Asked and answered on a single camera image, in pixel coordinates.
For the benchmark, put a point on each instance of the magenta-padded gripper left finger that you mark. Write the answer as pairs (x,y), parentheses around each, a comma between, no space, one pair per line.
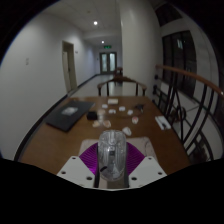
(75,168)

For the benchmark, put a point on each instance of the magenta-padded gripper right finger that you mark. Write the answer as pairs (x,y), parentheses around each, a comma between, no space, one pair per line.
(146,170)

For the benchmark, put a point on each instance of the translucent grey computer mouse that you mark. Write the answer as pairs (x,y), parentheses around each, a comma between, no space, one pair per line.
(112,153)

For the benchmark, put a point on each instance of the black mouse pad white print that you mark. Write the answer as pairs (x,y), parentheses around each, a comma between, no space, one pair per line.
(66,116)

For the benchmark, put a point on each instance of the small white object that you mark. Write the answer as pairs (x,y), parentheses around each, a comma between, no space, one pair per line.
(135,120)
(126,130)
(112,111)
(122,108)

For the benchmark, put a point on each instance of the small cream object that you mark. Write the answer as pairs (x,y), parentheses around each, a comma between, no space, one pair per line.
(107,123)
(96,124)

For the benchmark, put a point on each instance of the small black box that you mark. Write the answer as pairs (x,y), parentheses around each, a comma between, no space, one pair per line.
(91,115)

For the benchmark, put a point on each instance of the small dark object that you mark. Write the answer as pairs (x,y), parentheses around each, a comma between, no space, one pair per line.
(139,107)

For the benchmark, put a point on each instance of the flat white card box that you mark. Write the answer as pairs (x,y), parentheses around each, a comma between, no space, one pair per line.
(112,101)

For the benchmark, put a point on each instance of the wooden curved-back armchair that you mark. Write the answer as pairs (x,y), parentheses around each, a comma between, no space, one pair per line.
(121,80)

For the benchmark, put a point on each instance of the beige corridor door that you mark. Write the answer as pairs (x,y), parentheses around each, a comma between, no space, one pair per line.
(70,66)

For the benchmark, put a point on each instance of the black railing with wooden handrail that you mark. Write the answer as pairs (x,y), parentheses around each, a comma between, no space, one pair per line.
(186,75)

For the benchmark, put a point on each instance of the small dark chair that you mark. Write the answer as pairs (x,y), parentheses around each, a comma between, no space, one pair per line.
(118,70)

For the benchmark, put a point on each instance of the glass double door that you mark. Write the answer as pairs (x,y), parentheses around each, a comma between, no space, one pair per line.
(108,62)

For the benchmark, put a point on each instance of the dark framed window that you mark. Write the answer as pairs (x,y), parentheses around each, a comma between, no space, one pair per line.
(180,63)

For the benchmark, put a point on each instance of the green exit sign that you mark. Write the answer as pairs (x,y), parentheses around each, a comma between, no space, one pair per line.
(107,47)

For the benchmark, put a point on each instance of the round ceiling light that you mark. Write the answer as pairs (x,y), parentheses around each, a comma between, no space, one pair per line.
(95,23)
(102,42)

